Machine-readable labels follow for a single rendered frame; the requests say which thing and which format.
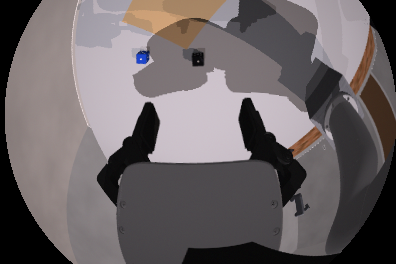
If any blue die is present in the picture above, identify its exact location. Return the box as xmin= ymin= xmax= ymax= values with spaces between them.
xmin=136 ymin=51 xmax=149 ymax=64

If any tan flat mat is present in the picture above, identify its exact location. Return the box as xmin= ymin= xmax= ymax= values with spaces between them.
xmin=122 ymin=0 xmax=226 ymax=50

